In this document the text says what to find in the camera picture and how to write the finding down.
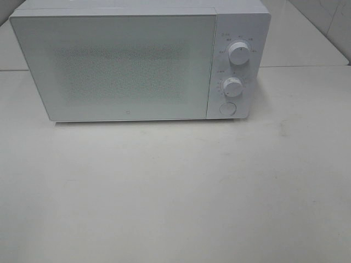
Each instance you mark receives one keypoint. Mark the white microwave oven body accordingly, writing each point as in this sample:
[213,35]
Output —
[235,20]

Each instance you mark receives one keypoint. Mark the round white door release button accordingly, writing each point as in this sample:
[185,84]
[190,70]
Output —
[228,109]

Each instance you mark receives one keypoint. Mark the upper white power knob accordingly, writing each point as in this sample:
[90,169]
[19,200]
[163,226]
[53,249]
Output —
[239,52]

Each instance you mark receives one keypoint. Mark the white timer knob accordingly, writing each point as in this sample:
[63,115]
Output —
[232,87]

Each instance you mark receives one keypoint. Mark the white microwave door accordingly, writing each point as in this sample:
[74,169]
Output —
[119,68]

